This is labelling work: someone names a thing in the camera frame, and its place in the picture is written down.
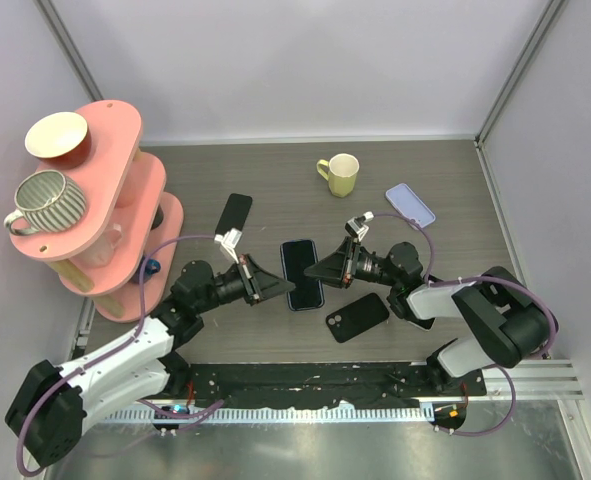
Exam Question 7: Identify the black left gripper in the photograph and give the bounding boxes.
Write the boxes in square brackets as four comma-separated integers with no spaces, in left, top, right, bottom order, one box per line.
[195,254,294,315]

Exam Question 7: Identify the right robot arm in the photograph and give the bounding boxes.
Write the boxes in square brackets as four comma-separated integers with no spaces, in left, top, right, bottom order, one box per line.
[304,236,559,395]

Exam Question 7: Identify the black smartphone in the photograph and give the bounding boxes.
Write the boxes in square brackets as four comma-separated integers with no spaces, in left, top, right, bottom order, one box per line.
[215,193,253,236]

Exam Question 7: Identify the lilac phone case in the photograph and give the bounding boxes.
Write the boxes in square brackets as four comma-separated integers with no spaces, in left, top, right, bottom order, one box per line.
[385,183,436,228]

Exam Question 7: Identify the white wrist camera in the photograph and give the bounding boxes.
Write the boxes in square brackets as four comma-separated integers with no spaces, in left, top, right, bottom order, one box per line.
[345,211,374,242]
[214,228,242,264]

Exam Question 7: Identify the clear glass cup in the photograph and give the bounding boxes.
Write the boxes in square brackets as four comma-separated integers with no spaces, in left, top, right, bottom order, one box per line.
[77,223,123,268]

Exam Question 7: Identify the blue cup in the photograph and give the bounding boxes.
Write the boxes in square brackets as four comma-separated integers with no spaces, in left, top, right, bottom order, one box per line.
[130,257,161,284]

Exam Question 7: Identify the silver-edged smartphone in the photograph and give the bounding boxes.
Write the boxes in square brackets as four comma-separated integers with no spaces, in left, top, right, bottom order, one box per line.
[408,318,435,331]

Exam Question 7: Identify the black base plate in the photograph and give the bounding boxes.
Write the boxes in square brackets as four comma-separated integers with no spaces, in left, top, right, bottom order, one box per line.
[148,362,487,410]

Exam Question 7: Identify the red bowl white inside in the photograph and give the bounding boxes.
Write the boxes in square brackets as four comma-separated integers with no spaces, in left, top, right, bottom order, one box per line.
[24,112,92,170]

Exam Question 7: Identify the blue-edged smartphone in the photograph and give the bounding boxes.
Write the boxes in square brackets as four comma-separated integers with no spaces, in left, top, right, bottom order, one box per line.
[280,239,325,312]

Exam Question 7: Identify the black phone case two holes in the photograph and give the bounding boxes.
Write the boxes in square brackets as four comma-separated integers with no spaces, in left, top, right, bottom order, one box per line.
[325,293,390,343]

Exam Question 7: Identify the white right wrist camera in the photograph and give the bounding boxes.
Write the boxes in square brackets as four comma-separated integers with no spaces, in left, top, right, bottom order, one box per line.
[345,211,374,242]

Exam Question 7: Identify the pink tiered shelf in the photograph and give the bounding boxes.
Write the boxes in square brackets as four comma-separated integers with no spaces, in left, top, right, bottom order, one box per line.
[9,100,184,323]

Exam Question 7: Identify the yellow faceted mug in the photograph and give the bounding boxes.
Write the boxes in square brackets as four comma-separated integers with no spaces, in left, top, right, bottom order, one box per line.
[316,153,360,198]

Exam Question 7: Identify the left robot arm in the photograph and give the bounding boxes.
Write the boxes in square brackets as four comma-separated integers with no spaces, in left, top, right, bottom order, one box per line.
[5,255,295,476]

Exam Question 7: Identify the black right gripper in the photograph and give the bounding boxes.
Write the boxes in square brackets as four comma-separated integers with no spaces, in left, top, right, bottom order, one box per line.
[305,236,401,289]

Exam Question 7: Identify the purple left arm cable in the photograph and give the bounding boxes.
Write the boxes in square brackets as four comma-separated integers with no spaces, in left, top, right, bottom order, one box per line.
[15,233,226,477]

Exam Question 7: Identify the striped grey mug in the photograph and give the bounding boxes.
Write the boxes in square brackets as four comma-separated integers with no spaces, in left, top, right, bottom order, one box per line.
[4,170,87,236]

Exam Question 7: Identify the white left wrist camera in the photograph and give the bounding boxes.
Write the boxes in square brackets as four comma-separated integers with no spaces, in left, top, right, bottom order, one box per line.
[214,228,242,264]

